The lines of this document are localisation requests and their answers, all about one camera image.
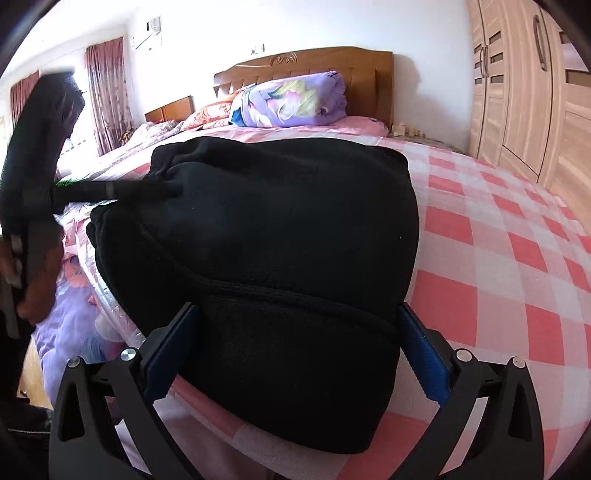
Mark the nightstand with floral cover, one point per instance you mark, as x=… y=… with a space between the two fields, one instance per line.
x=438 y=143

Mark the white air conditioner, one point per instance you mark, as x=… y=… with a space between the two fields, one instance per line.
x=147 y=32

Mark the pink pillow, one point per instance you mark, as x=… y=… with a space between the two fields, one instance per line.
x=364 y=125

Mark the person's left hand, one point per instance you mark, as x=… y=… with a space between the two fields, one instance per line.
x=44 y=281

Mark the black pants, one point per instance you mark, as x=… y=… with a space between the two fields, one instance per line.
x=277 y=230

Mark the grey floral bed cover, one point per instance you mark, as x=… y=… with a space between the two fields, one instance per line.
x=147 y=134

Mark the small wooden headboard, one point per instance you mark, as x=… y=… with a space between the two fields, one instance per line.
x=175 y=108

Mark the folded purple printed quilt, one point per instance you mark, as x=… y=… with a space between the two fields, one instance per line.
x=295 y=101

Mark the orange floral pillow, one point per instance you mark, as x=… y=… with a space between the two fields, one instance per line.
x=207 y=115

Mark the wooden carved headboard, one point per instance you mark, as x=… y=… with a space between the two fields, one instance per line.
x=364 y=83

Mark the dark red patterned curtain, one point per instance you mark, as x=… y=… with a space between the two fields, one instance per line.
x=108 y=92
x=25 y=99

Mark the small bottles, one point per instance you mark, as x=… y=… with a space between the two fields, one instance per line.
x=417 y=131

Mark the purple floral blanket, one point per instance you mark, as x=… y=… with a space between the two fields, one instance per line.
x=69 y=332

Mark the light wooden wardrobe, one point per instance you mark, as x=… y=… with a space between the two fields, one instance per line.
x=521 y=92

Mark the white jar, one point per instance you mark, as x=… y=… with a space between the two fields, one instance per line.
x=399 y=128

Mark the wall outlet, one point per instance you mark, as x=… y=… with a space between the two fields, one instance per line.
x=258 y=49

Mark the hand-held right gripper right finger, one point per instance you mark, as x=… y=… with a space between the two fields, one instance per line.
x=425 y=360

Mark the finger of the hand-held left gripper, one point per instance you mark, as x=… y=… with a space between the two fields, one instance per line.
x=92 y=190

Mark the bed with pink checked sheet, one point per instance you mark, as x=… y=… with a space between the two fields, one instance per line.
x=485 y=277

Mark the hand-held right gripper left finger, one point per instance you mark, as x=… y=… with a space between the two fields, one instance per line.
x=173 y=353

